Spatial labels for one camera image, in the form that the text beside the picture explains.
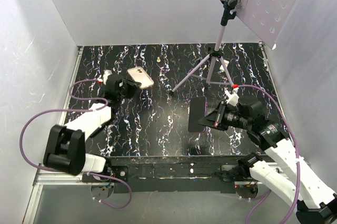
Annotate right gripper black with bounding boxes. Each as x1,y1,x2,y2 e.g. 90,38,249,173
198,100,251,131

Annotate black smartphone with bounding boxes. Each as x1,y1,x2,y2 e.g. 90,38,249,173
188,96,206,133

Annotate pink phone case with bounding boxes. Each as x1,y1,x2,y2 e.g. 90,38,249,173
127,67,154,89

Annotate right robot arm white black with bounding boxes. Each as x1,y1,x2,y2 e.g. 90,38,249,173
199,95,336,223

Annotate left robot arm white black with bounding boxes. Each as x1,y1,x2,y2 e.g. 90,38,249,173
43,74,141,182

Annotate tripod stand silver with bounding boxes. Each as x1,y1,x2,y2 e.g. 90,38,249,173
169,0,239,96

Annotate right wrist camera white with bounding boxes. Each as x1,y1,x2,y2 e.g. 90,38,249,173
225,84,239,107

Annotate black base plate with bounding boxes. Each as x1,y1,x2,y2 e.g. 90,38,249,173
78,155,274,195

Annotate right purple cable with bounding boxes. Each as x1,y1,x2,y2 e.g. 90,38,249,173
244,84,301,224

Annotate aluminium rail frame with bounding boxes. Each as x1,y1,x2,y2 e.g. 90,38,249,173
23,41,330,224

